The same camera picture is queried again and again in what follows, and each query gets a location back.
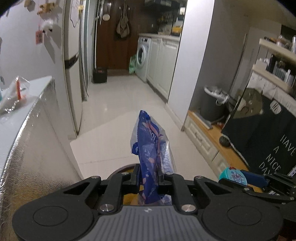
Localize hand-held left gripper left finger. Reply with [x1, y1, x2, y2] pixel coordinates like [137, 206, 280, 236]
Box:
[62, 167, 140, 213]

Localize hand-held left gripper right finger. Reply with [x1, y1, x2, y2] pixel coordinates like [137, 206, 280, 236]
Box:
[159, 172, 234, 214]

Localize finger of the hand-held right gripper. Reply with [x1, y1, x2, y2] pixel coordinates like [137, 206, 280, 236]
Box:
[240, 171, 296, 189]
[218, 179, 296, 202]

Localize yellow bin with brown rim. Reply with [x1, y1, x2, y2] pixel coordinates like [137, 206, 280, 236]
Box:
[106, 163, 173, 205]

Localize teal round container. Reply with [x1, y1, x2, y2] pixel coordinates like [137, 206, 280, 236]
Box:
[218, 167, 248, 186]

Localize blue snack wrapper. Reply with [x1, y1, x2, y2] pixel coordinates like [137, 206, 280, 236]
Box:
[131, 110, 174, 205]

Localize dark printed cloth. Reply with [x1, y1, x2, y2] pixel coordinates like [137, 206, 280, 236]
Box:
[221, 88, 296, 186]

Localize small black round object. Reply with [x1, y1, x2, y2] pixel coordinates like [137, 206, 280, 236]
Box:
[219, 136, 232, 147]

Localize wooden platform with white drawers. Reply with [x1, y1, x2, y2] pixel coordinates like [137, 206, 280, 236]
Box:
[184, 110, 250, 183]

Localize grey waste bin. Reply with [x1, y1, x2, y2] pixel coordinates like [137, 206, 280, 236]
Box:
[199, 86, 230, 123]

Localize white plastic bin liner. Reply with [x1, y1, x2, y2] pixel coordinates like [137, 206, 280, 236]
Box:
[204, 86, 230, 105]

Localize silver foil covered table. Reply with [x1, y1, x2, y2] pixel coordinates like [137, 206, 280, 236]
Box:
[0, 76, 85, 241]

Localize white refrigerator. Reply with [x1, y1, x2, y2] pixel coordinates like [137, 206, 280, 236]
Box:
[61, 0, 84, 139]

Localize white two-tier shelf rack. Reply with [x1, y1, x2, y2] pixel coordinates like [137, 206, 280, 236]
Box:
[251, 37, 296, 93]

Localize row of cosmetic bottles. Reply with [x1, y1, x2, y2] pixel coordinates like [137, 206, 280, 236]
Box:
[266, 54, 295, 84]

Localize black crate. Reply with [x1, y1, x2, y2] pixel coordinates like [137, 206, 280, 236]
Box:
[91, 67, 108, 84]

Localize green plastic bag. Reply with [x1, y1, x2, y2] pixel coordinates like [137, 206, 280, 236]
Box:
[129, 54, 138, 75]

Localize white lower kitchen cabinets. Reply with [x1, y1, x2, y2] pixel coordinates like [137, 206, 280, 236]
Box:
[147, 35, 181, 102]

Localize white washing machine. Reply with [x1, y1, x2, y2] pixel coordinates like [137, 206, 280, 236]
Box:
[135, 37, 152, 82]

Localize brown wooden door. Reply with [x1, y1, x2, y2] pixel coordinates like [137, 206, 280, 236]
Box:
[96, 0, 148, 70]

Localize clear plastic bag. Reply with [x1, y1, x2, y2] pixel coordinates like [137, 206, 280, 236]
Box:
[0, 75, 31, 116]

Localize hanging cloth bag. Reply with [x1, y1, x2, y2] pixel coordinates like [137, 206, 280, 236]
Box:
[116, 1, 130, 39]

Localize white plush sheep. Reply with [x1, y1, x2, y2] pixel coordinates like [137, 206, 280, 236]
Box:
[39, 20, 54, 33]

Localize black range hood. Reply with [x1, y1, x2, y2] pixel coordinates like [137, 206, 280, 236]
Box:
[144, 0, 187, 7]

